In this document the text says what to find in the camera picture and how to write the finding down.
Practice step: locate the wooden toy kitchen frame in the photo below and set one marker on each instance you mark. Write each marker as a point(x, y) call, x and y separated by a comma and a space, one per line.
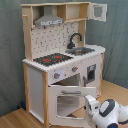
point(46, 40)

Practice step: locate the white fridge cabinet door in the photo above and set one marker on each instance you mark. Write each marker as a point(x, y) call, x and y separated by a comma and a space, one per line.
point(91, 72)

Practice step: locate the grey range hood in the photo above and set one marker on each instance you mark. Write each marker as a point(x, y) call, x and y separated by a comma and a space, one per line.
point(48, 18)

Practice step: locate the white oven door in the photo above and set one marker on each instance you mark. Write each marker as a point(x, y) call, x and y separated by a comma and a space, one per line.
point(64, 100)

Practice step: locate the white microwave cabinet door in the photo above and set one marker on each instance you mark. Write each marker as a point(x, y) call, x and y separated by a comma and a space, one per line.
point(97, 11)

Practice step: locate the black toy faucet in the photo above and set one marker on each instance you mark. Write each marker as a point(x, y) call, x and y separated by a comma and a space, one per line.
point(71, 44)

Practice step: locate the grey toy sink basin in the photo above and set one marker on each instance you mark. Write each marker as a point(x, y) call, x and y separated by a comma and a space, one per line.
point(79, 51)

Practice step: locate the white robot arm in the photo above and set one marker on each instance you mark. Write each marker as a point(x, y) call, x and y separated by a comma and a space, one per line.
point(108, 114)

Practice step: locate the red stove knob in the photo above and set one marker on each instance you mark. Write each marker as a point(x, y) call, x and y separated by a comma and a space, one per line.
point(74, 69)
point(56, 75)

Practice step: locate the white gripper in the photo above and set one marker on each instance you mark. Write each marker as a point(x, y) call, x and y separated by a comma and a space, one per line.
point(91, 110)

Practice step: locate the black stovetop red burners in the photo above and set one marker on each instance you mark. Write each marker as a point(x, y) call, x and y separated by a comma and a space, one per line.
point(52, 59)

